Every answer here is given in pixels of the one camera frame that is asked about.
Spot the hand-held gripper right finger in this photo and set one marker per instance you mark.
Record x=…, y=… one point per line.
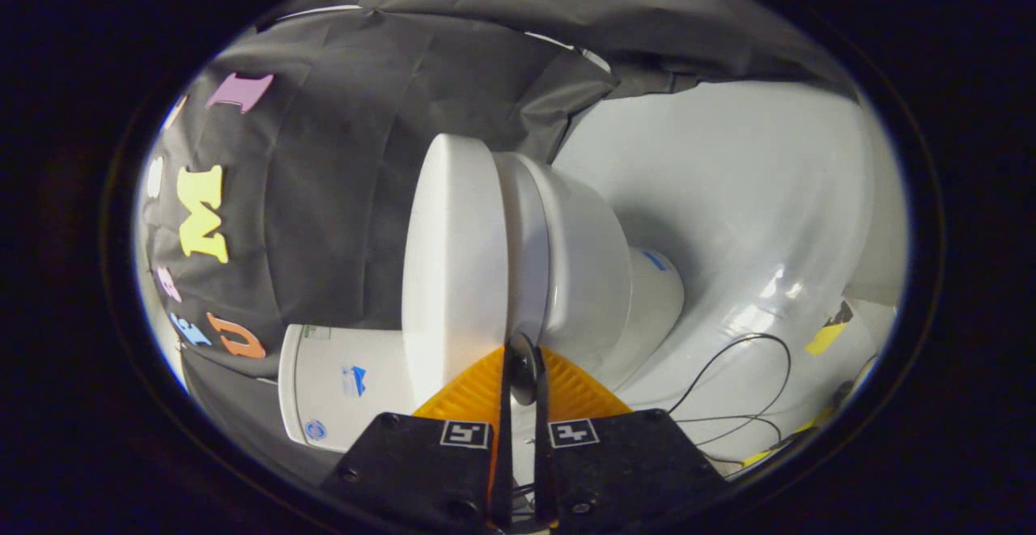
x=623, y=470

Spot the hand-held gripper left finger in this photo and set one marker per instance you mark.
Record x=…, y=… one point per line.
x=405, y=470

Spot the white toilet lid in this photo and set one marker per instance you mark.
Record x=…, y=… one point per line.
x=453, y=260

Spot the white toilet tank cover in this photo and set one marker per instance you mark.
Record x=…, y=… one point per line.
x=288, y=385

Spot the white toilet body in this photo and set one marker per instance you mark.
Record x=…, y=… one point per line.
x=591, y=260

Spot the white toilet seat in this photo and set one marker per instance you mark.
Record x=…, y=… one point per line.
x=524, y=244

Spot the yellow floor tape strip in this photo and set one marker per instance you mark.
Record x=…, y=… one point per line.
x=824, y=339

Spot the black backdrop cloth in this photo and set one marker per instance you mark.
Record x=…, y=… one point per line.
x=340, y=154

